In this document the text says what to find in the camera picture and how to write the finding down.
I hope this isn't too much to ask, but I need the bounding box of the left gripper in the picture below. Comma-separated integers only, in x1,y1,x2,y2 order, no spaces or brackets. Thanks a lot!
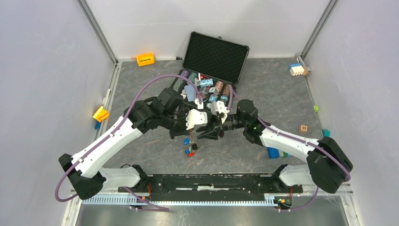
160,108,196,140

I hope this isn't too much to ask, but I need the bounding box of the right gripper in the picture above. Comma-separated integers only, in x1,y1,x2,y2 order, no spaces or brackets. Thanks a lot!
196,111,247,141

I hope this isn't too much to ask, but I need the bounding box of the red keyring with key bunch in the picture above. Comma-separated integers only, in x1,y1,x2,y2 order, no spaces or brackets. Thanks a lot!
184,131,198,157

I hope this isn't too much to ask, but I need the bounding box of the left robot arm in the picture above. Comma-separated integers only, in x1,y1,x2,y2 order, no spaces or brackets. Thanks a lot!
58,88,188,200

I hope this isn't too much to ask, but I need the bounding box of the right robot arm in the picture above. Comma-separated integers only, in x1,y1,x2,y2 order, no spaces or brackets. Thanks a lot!
186,99,353,194

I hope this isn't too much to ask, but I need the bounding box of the blue patterned card deck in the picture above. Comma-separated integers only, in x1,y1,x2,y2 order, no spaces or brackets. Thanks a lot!
184,85,197,102

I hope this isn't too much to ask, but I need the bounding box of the light blue chip stack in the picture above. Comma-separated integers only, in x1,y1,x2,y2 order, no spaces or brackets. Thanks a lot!
199,79,214,87

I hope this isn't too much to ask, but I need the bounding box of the green poker chip stack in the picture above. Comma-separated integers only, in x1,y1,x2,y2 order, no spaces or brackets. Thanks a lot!
188,73,198,83

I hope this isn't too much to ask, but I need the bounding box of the blue white green block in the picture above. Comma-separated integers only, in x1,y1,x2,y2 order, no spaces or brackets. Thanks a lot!
267,147,291,159

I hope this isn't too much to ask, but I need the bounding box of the black poker chip case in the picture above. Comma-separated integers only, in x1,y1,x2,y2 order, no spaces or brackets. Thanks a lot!
178,32,249,111

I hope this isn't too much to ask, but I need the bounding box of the yellow toy block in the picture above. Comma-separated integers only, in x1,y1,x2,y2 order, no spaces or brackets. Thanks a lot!
136,53,155,67

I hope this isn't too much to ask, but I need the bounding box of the yellow orange block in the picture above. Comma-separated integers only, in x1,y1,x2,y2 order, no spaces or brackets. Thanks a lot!
92,105,110,122

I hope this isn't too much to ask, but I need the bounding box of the small blue block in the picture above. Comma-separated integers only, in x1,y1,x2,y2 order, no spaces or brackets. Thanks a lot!
95,121,101,131

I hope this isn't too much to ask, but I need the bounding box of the wooden letter cube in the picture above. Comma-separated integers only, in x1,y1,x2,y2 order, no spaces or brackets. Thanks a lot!
298,125,308,134

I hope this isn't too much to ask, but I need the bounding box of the white blue brick stack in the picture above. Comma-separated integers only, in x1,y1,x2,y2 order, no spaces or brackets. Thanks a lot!
289,63,309,76

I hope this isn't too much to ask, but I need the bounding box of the teal small cube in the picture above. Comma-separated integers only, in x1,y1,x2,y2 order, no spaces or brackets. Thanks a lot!
322,129,331,137

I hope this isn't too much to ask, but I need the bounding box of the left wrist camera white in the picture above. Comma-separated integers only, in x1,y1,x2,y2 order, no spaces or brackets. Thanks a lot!
186,109,208,130

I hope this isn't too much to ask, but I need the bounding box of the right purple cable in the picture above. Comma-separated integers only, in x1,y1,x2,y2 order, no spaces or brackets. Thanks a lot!
227,86,351,212

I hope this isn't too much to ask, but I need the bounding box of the purple cable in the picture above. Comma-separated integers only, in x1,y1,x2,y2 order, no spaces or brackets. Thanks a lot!
227,86,351,212
55,74,203,212

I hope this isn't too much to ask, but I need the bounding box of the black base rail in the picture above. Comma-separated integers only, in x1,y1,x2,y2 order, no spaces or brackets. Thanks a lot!
130,173,303,202

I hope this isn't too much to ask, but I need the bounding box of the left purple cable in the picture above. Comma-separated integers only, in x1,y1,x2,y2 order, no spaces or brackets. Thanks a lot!
55,74,203,212

